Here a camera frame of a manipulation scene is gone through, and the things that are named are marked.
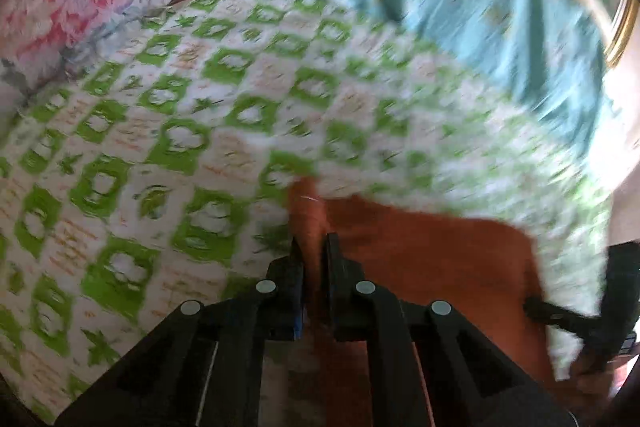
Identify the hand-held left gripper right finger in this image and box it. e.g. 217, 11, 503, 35
322, 232, 576, 427

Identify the orange knit sweater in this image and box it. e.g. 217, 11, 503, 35
287, 177, 568, 427

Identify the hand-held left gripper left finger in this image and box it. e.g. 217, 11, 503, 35
55, 237, 307, 427

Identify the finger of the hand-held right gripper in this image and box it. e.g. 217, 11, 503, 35
524, 296, 601, 334

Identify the green checkered bedsheet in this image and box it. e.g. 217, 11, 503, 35
0, 0, 613, 423

